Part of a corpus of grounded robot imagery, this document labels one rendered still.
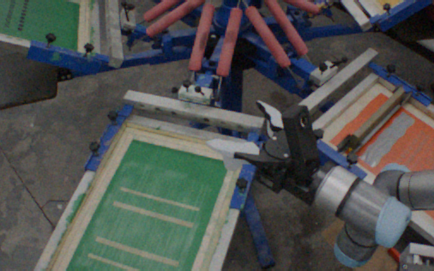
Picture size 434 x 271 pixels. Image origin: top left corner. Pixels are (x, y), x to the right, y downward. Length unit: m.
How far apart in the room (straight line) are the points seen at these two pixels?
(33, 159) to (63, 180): 0.32
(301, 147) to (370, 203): 0.14
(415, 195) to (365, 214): 0.14
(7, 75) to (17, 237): 1.06
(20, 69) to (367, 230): 1.88
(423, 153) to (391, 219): 1.15
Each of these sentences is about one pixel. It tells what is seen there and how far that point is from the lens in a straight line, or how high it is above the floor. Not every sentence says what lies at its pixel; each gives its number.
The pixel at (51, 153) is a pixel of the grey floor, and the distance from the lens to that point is 3.06.
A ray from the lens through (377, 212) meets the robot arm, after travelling 0.67.
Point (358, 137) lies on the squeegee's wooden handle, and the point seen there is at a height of 1.06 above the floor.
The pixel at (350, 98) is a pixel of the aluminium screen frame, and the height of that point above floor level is 0.99.
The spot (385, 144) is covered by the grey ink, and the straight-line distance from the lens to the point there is 1.75.
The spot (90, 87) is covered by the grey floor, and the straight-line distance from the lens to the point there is 3.41.
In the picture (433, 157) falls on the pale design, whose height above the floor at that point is 0.96.
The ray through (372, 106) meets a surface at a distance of 1.89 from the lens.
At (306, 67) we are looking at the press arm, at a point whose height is 1.04.
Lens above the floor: 2.24
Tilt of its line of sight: 50 degrees down
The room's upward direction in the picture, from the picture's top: straight up
